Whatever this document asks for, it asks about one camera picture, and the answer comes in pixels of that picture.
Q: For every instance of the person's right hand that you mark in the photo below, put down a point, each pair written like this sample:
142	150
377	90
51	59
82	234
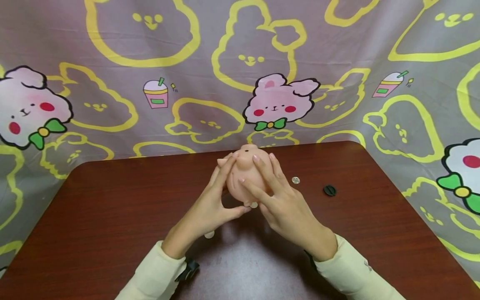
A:
292	214

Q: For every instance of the person's right middle finger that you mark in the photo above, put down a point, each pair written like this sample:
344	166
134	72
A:
262	173

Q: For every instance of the person's right index finger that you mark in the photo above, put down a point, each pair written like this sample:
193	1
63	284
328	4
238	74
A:
257	191

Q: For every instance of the pink piggy bank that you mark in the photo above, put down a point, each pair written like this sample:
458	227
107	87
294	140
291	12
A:
248	153

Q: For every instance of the person's right forearm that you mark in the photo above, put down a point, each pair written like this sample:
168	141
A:
352	275

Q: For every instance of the person's left hand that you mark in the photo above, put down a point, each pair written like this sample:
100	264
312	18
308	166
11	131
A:
202	216

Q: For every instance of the person's left forearm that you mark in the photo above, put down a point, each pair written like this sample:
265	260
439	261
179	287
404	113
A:
155	275

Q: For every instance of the black wrist band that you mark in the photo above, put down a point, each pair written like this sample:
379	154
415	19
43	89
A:
188	269

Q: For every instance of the person's left index finger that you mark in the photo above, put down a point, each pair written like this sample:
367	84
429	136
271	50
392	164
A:
225	175

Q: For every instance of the black round plug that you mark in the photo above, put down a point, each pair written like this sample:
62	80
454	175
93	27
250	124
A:
329	190

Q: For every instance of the person's right ring finger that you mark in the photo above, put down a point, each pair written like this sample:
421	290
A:
278	171

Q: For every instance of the person's left thumb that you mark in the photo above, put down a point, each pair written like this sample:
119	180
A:
236	211

